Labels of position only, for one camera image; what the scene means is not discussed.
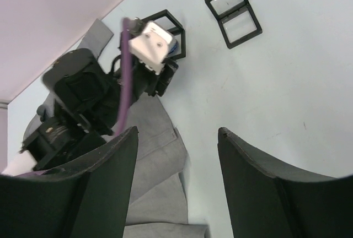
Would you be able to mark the black frame stand right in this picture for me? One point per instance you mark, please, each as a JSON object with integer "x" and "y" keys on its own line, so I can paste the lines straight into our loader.
{"x": 231, "y": 13}

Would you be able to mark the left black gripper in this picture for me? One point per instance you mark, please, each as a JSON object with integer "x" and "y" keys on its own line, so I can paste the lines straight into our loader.
{"x": 158, "y": 83}

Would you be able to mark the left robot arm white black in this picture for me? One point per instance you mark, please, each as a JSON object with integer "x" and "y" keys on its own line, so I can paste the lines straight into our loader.
{"x": 84, "y": 106}

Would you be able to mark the grey button-up shirt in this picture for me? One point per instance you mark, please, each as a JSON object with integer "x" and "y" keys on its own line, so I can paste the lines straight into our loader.
{"x": 158, "y": 205}

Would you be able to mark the black frame stand left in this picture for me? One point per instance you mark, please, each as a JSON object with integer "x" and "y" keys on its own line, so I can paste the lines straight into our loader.
{"x": 166, "y": 26}

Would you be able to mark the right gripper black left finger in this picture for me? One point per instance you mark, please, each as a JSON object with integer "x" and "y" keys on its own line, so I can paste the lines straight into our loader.
{"x": 86, "y": 197}

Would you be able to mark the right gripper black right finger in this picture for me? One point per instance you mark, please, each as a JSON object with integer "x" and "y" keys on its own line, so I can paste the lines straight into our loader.
{"x": 268, "y": 197}

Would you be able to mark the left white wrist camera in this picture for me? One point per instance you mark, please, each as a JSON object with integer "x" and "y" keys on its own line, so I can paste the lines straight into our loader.
{"x": 151, "y": 50}

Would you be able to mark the black frame stand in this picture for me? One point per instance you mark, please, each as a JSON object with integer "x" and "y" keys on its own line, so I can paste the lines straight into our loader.
{"x": 231, "y": 13}
{"x": 166, "y": 26}

